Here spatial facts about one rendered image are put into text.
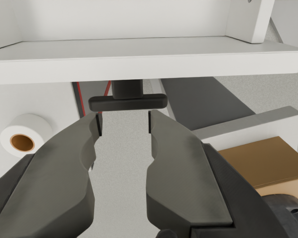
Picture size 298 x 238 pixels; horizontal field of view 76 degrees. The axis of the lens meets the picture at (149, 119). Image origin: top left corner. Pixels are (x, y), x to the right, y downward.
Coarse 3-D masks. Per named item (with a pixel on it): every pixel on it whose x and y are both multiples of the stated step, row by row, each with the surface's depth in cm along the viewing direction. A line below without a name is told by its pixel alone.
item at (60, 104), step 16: (0, 96) 32; (16, 96) 32; (32, 96) 32; (48, 96) 32; (64, 96) 33; (80, 96) 40; (0, 112) 33; (16, 112) 34; (32, 112) 34; (48, 112) 34; (64, 112) 34; (80, 112) 36; (96, 112) 55; (0, 128) 35; (0, 144) 37; (0, 160) 39; (16, 160) 39; (0, 176) 41
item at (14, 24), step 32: (0, 0) 18; (32, 0) 19; (64, 0) 20; (96, 0) 20; (128, 0) 20; (160, 0) 20; (192, 0) 20; (224, 0) 21; (256, 0) 16; (0, 32) 18; (32, 32) 21; (64, 32) 21; (96, 32) 21; (128, 32) 21; (160, 32) 22; (192, 32) 22; (224, 32) 22; (256, 32) 17
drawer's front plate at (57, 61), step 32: (0, 64) 14; (32, 64) 14; (64, 64) 14; (96, 64) 14; (128, 64) 14; (160, 64) 14; (192, 64) 14; (224, 64) 15; (256, 64) 15; (288, 64) 15
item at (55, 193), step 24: (96, 120) 12; (48, 144) 9; (72, 144) 9; (48, 168) 8; (72, 168) 8; (24, 192) 7; (48, 192) 7; (72, 192) 7; (0, 216) 6; (24, 216) 6; (48, 216) 6; (72, 216) 6
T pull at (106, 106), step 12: (120, 84) 17; (132, 84) 17; (96, 96) 18; (108, 96) 18; (120, 96) 17; (132, 96) 17; (144, 96) 18; (156, 96) 18; (96, 108) 18; (108, 108) 18; (120, 108) 18; (132, 108) 18; (144, 108) 18; (156, 108) 18
